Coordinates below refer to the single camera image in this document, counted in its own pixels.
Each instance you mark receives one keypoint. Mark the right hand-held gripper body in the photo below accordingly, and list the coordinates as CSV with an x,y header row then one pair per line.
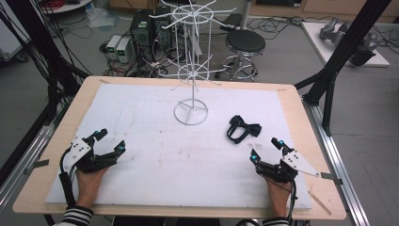
x,y
290,165

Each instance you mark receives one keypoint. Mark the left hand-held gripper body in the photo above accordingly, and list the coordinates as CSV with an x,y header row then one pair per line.
x,y
82,154

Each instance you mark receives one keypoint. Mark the person's right hand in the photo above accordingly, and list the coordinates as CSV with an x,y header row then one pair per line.
x,y
277,196

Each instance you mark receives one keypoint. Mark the person's left hand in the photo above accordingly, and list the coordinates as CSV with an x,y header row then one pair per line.
x,y
89,186

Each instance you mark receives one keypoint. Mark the black bow tie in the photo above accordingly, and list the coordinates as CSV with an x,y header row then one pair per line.
x,y
252,129

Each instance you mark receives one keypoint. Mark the thin wooden stick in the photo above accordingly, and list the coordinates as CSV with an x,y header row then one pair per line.
x,y
320,203

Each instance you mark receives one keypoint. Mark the person's right striped sleeve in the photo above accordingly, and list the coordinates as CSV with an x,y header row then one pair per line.
x,y
276,222

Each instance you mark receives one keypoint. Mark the person's striped sleeve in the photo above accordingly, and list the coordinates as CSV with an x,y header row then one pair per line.
x,y
76,216
276,222

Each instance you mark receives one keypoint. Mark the white foam mat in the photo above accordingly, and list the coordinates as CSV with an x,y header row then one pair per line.
x,y
175,163

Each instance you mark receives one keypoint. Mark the person's left striped sleeve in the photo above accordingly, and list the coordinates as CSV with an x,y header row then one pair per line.
x,y
76,216

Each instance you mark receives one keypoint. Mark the grey power supply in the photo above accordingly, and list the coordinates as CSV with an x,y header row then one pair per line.
x,y
113,45
123,49

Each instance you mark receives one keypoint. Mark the black round stool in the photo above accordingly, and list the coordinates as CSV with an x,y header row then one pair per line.
x,y
245,40

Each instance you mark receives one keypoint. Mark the white floor board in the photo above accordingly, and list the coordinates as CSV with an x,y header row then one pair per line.
x,y
316,40

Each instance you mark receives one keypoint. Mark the black computer tower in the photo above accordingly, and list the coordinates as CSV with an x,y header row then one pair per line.
x,y
141,31
163,28

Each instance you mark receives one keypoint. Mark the clear plastic bag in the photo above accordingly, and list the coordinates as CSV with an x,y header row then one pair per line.
x,y
102,17

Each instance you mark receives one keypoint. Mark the round white table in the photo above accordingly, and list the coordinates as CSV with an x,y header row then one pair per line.
x,y
66,7

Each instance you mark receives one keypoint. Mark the grey metal pole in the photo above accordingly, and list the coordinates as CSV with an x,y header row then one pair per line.
x,y
246,14

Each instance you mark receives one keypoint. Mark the grey metal bracket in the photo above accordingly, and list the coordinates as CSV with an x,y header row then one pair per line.
x,y
37,164
331,177

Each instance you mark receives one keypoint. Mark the aluminium rail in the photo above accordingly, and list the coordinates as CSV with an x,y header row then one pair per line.
x,y
25,163
342,188

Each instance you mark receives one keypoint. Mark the black metal frame stand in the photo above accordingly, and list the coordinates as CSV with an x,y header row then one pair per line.
x,y
40,47
345,47

